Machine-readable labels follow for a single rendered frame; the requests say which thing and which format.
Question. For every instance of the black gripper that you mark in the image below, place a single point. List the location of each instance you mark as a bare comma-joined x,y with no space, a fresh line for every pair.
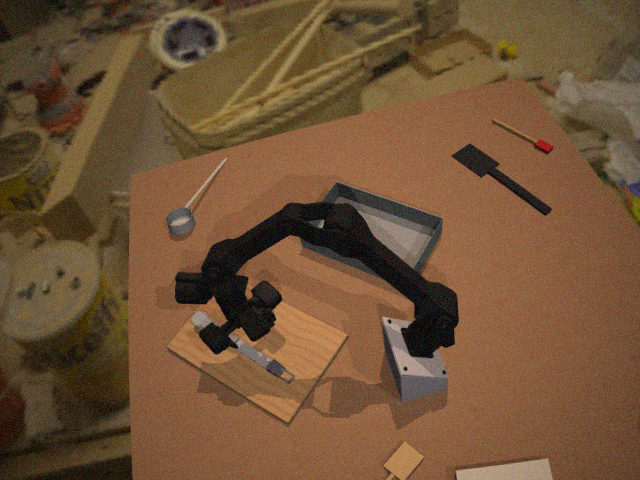
216,338

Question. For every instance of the black spatula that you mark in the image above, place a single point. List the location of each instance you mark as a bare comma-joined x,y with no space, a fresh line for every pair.
481,164

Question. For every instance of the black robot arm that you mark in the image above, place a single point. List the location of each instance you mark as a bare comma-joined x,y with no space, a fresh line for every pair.
345,232

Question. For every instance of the grey saucepan with long handle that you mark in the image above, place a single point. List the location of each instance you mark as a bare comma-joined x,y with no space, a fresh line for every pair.
181,220

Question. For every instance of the grey metal roasting tin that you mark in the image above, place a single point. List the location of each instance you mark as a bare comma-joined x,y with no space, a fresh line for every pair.
409,232

